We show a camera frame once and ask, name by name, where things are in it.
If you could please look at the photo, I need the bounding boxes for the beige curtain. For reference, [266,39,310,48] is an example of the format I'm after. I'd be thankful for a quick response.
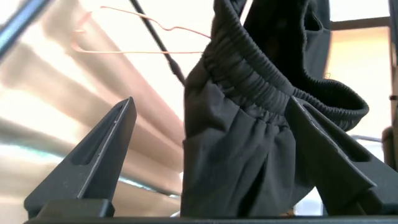
[0,0,218,218]

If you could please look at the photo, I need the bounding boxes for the black clothes rack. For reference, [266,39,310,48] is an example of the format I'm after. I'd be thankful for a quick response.
[0,0,188,86]

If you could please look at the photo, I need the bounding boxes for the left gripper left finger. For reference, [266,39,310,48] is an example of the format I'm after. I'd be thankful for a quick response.
[24,96,138,218]

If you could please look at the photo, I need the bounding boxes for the pink clothes hanger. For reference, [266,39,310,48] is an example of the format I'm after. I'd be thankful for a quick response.
[69,5,213,56]

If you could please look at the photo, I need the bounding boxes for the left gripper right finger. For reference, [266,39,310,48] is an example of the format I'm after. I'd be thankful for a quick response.
[284,95,398,217]

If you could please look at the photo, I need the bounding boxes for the black shorts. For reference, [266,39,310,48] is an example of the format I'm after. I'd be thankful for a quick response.
[180,0,371,218]

